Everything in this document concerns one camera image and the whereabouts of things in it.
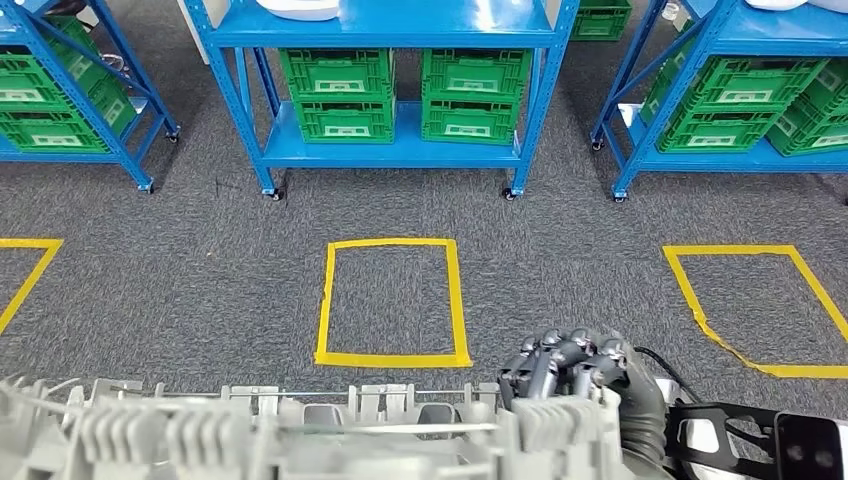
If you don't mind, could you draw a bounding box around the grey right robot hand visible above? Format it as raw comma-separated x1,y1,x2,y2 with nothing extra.
496,326,667,425

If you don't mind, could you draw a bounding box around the grey plastic wheel hubcap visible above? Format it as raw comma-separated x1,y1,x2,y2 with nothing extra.
0,374,631,480

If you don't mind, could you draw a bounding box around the blue metal shelf rack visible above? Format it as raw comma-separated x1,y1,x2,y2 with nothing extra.
182,0,581,202
0,0,181,195
590,0,848,203

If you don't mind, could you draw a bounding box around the yellow floor tape square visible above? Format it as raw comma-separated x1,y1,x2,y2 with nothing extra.
662,245,848,380
0,238,64,336
313,238,474,370

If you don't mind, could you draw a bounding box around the green plastic crate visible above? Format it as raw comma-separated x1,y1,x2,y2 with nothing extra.
655,107,783,155
569,0,633,42
0,109,111,155
278,48,397,104
421,48,533,104
765,112,848,158
82,76,139,137
0,52,71,114
293,99,397,145
40,16,101,84
421,99,520,146
791,59,848,124
639,40,829,121

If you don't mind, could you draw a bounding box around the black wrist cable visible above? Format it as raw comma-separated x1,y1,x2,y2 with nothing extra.
634,346,704,405

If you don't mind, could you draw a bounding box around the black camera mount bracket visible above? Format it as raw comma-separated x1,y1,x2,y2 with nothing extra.
665,400,783,480

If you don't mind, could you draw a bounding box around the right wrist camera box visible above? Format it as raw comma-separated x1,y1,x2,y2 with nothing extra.
773,411,848,480

